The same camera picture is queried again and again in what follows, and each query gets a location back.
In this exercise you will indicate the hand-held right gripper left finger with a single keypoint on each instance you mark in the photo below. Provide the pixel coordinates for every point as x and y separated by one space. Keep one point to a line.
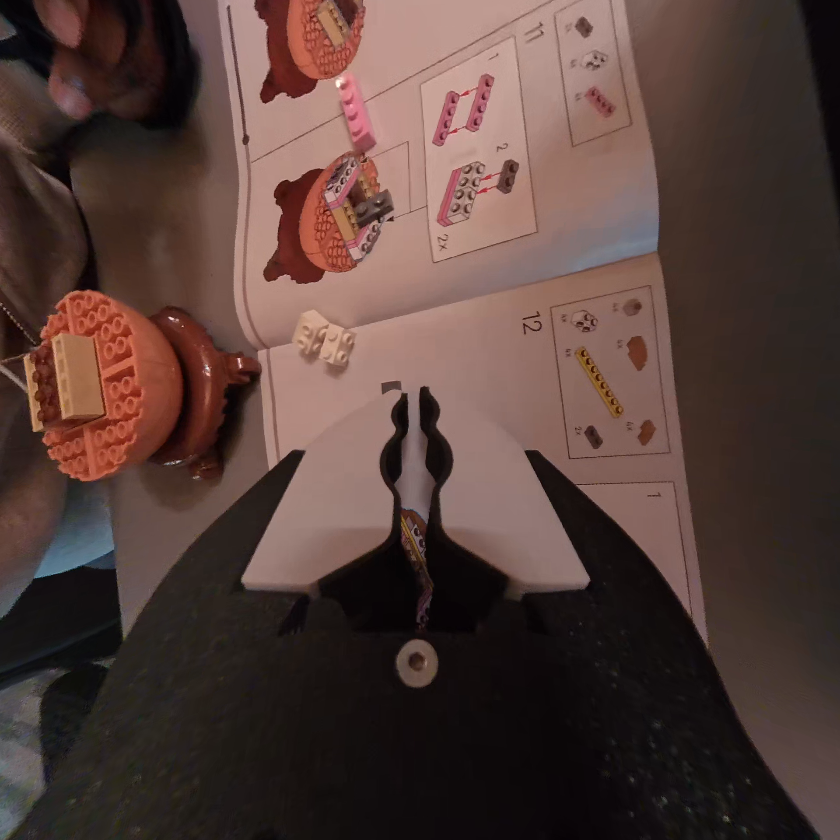
322 519

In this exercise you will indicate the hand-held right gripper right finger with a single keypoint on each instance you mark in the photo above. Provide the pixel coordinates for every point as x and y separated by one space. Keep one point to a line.
512 519

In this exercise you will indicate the round orange lego pot build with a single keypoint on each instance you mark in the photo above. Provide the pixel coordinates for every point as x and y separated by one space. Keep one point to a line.
125 381

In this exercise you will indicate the tan brick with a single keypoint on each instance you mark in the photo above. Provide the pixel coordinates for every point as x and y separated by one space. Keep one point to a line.
72 381

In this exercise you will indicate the grey desk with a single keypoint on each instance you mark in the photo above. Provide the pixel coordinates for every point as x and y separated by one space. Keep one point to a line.
158 236

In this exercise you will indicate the person's left hand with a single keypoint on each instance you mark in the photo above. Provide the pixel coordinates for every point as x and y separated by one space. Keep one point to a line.
99 59

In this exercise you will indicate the open building instruction booklet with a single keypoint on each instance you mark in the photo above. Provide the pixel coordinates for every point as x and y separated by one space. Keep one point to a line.
525 328

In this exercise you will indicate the dark grey brick plate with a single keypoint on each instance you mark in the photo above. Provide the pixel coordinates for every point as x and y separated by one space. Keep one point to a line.
372 208

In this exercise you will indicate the pink brick plate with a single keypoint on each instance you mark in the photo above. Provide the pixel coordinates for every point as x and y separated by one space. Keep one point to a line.
356 116

